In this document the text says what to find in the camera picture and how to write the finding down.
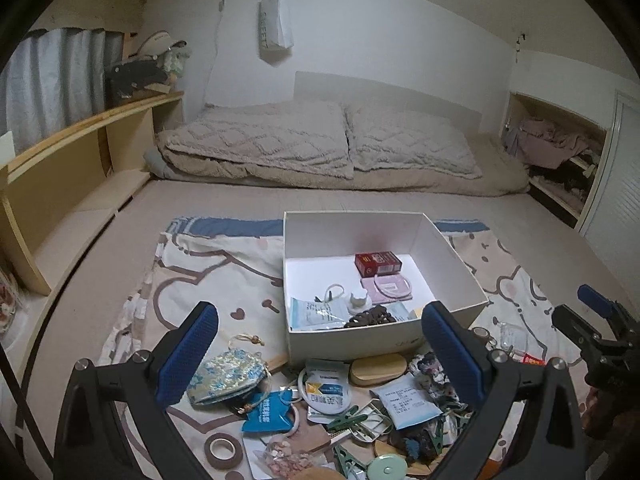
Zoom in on white labelled packet with ring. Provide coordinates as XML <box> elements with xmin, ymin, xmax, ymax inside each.
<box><xmin>297</xmin><ymin>359</ymin><xmax>352</xmax><ymax>417</ymax></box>

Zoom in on beige curtain valance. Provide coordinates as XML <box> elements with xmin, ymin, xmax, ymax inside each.
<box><xmin>30</xmin><ymin>0</ymin><xmax>149</xmax><ymax>37</ymax></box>

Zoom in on wooden bedside shelf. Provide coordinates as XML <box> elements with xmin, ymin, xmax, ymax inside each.
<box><xmin>0</xmin><ymin>90</ymin><xmax>186</xmax><ymax>297</ymax></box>

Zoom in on floral printed card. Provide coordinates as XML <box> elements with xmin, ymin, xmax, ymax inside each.
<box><xmin>410</xmin><ymin>352</ymin><xmax>462</xmax><ymax>411</ymax></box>

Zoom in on beige mattress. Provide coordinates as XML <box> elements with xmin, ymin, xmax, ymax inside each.
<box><xmin>15</xmin><ymin>179</ymin><xmax>640</xmax><ymax>411</ymax></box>

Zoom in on black bag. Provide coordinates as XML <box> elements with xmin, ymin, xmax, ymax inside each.
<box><xmin>104</xmin><ymin>57</ymin><xmax>171</xmax><ymax>109</ymax></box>

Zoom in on floral soft toy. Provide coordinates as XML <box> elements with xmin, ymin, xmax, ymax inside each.
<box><xmin>160</xmin><ymin>47</ymin><xmax>194</xmax><ymax>84</ymax></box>

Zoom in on bright blue packet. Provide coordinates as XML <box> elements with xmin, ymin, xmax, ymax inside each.
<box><xmin>241</xmin><ymin>390</ymin><xmax>296</xmax><ymax>434</ymax></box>

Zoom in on wooden oval box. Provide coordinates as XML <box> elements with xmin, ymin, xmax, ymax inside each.
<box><xmin>348</xmin><ymin>352</ymin><xmax>409</xmax><ymax>386</ymax></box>

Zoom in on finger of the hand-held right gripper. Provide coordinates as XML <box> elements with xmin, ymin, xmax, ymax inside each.
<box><xmin>577</xmin><ymin>284</ymin><xmax>627</xmax><ymax>322</ymax></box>
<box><xmin>551</xmin><ymin>304</ymin><xmax>607</xmax><ymax>357</ymax></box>

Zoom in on dark hair claw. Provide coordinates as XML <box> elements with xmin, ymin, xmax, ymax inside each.
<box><xmin>342</xmin><ymin>305</ymin><xmax>394</xmax><ymax>330</ymax></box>

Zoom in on mint green round disc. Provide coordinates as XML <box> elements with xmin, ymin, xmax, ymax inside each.
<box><xmin>372</xmin><ymin>455</ymin><xmax>410</xmax><ymax>480</ymax></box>

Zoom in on person's right hand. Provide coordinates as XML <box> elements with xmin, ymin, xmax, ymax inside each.
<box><xmin>581</xmin><ymin>385</ymin><xmax>618</xmax><ymax>441</ymax></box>

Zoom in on clear plastic packet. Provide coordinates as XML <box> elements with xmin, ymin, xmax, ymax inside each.
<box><xmin>492</xmin><ymin>321</ymin><xmax>529</xmax><ymax>354</ymax></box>

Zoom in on white printed sachet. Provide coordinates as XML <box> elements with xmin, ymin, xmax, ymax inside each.
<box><xmin>370</xmin><ymin>382</ymin><xmax>444</xmax><ymax>430</ymax></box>

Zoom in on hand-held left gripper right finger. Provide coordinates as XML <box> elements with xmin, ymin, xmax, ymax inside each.
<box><xmin>421</xmin><ymin>301</ymin><xmax>589</xmax><ymax>480</ymax></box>

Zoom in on white cap hat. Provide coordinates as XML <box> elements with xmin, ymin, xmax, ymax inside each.
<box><xmin>131</xmin><ymin>30</ymin><xmax>189</xmax><ymax>59</ymax></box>

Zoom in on clear bag of pink stones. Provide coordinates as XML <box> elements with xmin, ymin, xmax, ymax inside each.
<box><xmin>260</xmin><ymin>435</ymin><xmax>316</xmax><ymax>479</ymax></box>

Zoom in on white hanging bag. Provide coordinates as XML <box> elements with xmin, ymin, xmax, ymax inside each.
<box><xmin>257</xmin><ymin>0</ymin><xmax>295</xmax><ymax>64</ymax></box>

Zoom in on printed cartoon blanket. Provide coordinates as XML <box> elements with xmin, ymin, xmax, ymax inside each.
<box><xmin>97</xmin><ymin>217</ymin><xmax>592</xmax><ymax>480</ymax></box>

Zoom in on red cigarette box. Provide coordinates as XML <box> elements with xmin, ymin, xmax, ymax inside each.
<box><xmin>354</xmin><ymin>251</ymin><xmax>404</xmax><ymax>278</ymax></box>

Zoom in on light blue mask packet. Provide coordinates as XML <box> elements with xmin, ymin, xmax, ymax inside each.
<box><xmin>387</xmin><ymin>302</ymin><xmax>419</xmax><ymax>324</ymax></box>
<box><xmin>289</xmin><ymin>296</ymin><xmax>353</xmax><ymax>332</ymax></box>

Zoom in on white cardboard box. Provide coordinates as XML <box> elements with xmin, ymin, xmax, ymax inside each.
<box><xmin>282</xmin><ymin>210</ymin><xmax>490</xmax><ymax>359</ymax></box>

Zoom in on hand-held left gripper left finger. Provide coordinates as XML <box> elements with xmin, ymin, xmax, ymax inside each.
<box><xmin>52</xmin><ymin>301</ymin><xmax>221</xmax><ymax>480</ymax></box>

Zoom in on beige duvet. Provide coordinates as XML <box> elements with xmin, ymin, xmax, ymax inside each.
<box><xmin>142</xmin><ymin>132</ymin><xmax>531</xmax><ymax>196</ymax></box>

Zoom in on blue floral drawstring pouch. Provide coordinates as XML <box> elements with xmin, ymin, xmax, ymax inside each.
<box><xmin>187</xmin><ymin>334</ymin><xmax>274</xmax><ymax>407</ymax></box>

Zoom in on grey curtain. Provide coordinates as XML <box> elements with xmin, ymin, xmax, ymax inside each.
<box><xmin>0</xmin><ymin>27</ymin><xmax>126</xmax><ymax>156</ymax></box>

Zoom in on pile of clothes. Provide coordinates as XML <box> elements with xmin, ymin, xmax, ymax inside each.
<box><xmin>505</xmin><ymin>117</ymin><xmax>604</xmax><ymax>211</ymax></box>

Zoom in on white plastic strap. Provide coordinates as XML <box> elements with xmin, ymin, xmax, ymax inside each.
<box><xmin>314</xmin><ymin>282</ymin><xmax>347</xmax><ymax>306</ymax></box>

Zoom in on beige quilted pillow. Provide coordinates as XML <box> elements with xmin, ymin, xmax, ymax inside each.
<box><xmin>344</xmin><ymin>105</ymin><xmax>484</xmax><ymax>180</ymax></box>
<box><xmin>165</xmin><ymin>100</ymin><xmax>356</xmax><ymax>180</ymax></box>

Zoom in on kraft paper card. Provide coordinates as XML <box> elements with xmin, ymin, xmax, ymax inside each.
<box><xmin>295</xmin><ymin>425</ymin><xmax>334</xmax><ymax>454</ymax></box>

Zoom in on large brown tape roll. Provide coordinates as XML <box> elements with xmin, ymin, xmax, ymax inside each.
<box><xmin>204</xmin><ymin>431</ymin><xmax>245</xmax><ymax>471</ymax></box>

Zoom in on green clothespin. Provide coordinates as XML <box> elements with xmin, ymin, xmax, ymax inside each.
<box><xmin>332</xmin><ymin>447</ymin><xmax>371</xmax><ymax>480</ymax></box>
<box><xmin>327</xmin><ymin>406</ymin><xmax>369</xmax><ymax>431</ymax></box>

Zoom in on pink square packet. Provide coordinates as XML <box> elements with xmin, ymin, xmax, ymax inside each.
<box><xmin>361</xmin><ymin>274</ymin><xmax>415</xmax><ymax>305</ymax></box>

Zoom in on wall niche shelf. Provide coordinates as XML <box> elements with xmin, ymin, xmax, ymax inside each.
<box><xmin>500</xmin><ymin>91</ymin><xmax>609</xmax><ymax>222</ymax></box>

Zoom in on clear bag of snacks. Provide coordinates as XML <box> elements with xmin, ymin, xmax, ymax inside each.
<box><xmin>0</xmin><ymin>265</ymin><xmax>24</xmax><ymax>342</ymax></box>

